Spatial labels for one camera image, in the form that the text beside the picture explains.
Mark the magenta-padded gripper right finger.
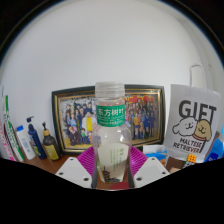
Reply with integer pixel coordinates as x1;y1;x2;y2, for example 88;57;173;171
127;145;171;189

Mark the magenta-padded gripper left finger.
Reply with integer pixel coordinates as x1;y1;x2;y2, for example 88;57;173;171
54;145;98;190

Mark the clear green-labelled drink bottle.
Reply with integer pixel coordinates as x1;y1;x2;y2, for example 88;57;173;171
91;81;133;185

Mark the blue tissue pack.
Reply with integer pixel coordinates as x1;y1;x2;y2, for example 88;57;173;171
142;144;169;164

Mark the dark yellow-labelled pump bottle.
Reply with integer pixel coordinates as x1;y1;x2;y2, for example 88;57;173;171
41;121;62;162

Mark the framed group photo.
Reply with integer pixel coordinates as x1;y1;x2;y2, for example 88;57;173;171
51;84;166;155

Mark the colourful puzzle cube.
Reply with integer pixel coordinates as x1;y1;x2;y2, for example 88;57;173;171
184;153;198;168

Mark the blue pump bottle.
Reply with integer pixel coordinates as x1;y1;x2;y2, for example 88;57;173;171
26;115;48;160

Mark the white blue-capped bottle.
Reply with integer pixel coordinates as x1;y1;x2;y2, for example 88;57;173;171
15;125;37;161

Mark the white paper gift bag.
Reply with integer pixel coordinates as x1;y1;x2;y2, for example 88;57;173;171
163;64;222;157

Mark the white green shuttlecock tube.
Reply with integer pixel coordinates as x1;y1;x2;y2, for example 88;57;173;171
2;94;26;163

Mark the blue detergent bottle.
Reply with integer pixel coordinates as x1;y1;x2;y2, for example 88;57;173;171
203;123;224;163

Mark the pink shuttlecock tube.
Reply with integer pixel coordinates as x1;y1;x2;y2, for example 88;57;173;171
0;123;17;162

